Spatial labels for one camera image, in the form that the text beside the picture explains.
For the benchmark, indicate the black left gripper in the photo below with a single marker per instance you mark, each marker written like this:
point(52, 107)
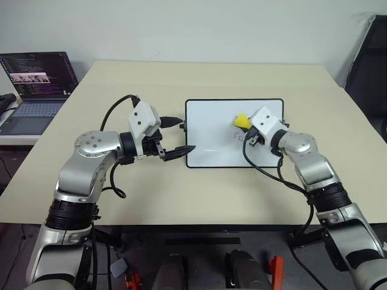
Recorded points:
point(151, 144)

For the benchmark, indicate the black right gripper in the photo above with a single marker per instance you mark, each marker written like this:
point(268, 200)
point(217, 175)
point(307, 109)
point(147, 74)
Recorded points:
point(254, 138)

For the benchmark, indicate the yellow eraser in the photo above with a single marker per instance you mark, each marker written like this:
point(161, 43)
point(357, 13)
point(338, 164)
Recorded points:
point(242, 121)

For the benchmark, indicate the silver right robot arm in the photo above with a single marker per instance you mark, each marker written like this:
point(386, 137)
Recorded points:
point(320, 172)

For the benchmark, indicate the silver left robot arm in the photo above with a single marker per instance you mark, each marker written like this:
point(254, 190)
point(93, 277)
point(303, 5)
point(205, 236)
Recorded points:
point(90, 157)

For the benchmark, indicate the black framed whiteboard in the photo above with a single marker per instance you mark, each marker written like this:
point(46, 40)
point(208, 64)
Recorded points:
point(211, 133)

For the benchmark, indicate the black office chair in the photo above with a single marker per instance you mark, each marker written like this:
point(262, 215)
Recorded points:
point(369, 75)

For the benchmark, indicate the dark rounded shape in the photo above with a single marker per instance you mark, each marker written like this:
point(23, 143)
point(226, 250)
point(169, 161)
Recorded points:
point(246, 270)
point(170, 273)

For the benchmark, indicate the grey pedal box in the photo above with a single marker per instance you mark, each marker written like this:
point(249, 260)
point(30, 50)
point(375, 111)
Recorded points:
point(118, 267)

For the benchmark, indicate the orange red clamp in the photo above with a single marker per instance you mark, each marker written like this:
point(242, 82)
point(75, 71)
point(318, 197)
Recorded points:
point(133, 281)
point(276, 272)

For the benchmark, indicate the open laptop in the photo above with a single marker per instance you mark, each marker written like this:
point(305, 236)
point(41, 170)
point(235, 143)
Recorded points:
point(36, 90)

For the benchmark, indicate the black object beside laptop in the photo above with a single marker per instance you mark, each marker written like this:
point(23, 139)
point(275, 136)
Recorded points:
point(6, 101)

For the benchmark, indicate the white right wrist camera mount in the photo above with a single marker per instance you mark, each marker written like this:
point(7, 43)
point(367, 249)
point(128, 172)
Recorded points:
point(266, 122)

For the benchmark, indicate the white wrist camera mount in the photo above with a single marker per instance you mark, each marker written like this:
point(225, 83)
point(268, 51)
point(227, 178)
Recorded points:
point(266, 122)
point(141, 119)

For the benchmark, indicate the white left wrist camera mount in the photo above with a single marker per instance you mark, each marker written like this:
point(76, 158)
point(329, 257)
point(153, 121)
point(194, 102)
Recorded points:
point(141, 119)

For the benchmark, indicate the black table frame bar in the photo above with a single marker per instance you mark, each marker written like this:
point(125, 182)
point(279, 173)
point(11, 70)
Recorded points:
point(202, 241)

